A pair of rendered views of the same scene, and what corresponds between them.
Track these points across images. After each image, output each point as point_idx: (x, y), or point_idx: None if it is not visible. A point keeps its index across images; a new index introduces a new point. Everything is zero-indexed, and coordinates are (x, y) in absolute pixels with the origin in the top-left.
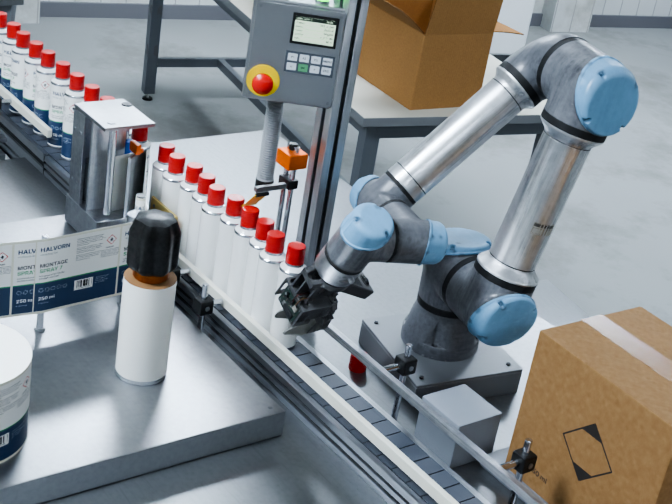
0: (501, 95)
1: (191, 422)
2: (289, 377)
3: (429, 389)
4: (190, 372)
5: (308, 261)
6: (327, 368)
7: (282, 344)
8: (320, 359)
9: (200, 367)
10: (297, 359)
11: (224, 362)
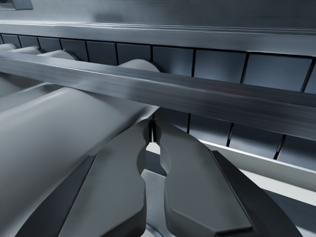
0: None
1: None
2: (244, 152)
3: None
4: (164, 219)
5: None
6: (276, 64)
7: (158, 107)
8: (228, 48)
9: (159, 207)
10: (245, 174)
11: (161, 185)
